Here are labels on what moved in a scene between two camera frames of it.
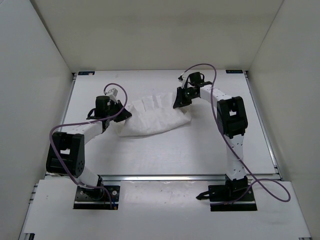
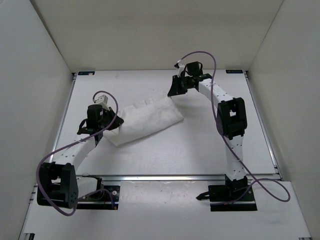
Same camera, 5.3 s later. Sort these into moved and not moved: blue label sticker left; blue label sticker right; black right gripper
Moved: black right gripper
Not moved: blue label sticker right; blue label sticker left
